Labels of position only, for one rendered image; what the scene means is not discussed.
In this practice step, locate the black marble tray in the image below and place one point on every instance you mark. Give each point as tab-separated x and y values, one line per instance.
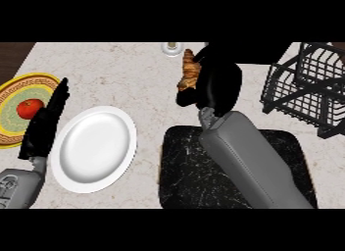
195	176

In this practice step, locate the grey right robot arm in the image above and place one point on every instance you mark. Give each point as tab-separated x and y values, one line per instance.
252	160

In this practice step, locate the black appliance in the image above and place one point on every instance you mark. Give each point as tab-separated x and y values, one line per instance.
258	52

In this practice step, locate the yellow patterned round plate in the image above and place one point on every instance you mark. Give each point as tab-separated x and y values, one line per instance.
11	108

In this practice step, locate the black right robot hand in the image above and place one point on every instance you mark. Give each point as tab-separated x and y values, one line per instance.
220	85

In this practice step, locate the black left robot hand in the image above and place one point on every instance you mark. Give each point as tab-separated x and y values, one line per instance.
44	124

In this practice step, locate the white oval plate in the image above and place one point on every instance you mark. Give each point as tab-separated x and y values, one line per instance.
94	148

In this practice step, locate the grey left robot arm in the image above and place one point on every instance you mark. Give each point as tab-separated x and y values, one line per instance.
16	186

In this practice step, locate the red tomato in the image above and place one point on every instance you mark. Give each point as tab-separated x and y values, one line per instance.
31	108

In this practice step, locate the brown croissant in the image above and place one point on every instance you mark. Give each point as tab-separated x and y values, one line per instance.
190	72

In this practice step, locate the small white round object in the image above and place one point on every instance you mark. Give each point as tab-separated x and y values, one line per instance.
173	49

